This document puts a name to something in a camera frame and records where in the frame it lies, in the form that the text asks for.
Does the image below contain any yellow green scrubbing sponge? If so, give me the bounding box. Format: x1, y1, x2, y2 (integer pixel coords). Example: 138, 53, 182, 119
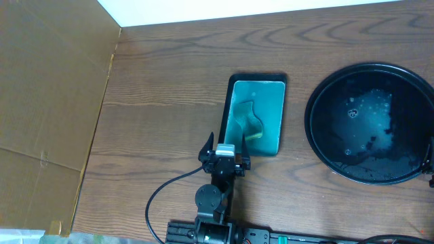
233, 101, 263, 141

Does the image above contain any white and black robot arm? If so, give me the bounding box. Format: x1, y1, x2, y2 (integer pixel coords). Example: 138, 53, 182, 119
191, 135, 356, 244

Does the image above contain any rectangular black water tray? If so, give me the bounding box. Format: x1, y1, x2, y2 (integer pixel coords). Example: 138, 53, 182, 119
218, 73, 287, 157

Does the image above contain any round black tray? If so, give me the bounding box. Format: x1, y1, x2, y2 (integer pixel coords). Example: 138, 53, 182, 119
304, 62, 433, 185

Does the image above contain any brown cardboard panel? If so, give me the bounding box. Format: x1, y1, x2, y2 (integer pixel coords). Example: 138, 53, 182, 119
1, 0, 121, 236

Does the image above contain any black cable bottom right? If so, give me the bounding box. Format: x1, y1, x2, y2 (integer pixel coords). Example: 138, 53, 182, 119
359, 234, 434, 244

